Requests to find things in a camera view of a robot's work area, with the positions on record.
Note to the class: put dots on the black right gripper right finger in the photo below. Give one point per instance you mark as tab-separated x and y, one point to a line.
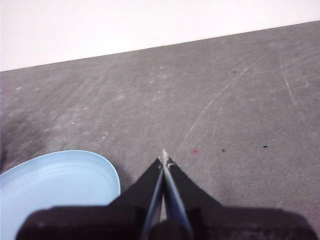
225	222

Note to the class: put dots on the light blue round plate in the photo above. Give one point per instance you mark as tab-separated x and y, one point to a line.
57	180

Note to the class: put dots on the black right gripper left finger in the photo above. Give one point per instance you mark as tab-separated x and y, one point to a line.
100	222

